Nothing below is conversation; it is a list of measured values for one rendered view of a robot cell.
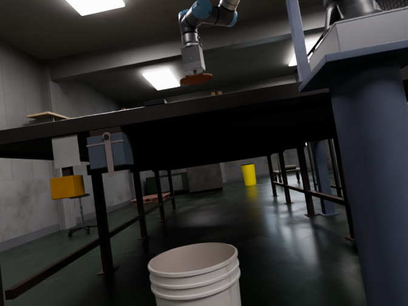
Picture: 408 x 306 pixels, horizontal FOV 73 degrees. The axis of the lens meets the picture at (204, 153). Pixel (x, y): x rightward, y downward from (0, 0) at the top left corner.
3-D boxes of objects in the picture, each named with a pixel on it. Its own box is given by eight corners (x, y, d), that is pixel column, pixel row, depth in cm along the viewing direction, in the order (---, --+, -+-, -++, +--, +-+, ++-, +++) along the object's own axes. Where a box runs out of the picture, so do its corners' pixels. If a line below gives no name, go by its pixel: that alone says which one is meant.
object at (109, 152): (126, 173, 99) (119, 124, 100) (88, 179, 100) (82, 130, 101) (136, 173, 110) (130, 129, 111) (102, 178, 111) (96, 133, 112)
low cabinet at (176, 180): (161, 193, 1068) (158, 176, 1072) (200, 187, 1052) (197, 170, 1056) (147, 198, 901) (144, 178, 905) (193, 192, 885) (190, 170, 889)
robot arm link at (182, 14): (183, 5, 120) (175, 16, 127) (186, 30, 119) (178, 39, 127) (198, 8, 124) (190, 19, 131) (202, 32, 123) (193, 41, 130)
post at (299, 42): (340, 214, 282) (300, -9, 297) (323, 216, 283) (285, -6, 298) (333, 211, 299) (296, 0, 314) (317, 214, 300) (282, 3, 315)
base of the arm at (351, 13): (396, 11, 67) (388, -28, 67) (329, 29, 70) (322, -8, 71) (374, 37, 81) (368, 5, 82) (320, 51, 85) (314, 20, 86)
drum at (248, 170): (243, 185, 864) (240, 164, 869) (257, 183, 861) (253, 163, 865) (244, 186, 823) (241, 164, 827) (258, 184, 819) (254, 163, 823)
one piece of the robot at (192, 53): (203, 43, 130) (209, 77, 129) (186, 48, 132) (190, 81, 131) (198, 34, 120) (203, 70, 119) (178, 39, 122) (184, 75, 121)
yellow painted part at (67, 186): (74, 197, 101) (67, 133, 102) (51, 200, 101) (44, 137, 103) (85, 194, 109) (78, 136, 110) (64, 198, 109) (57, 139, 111)
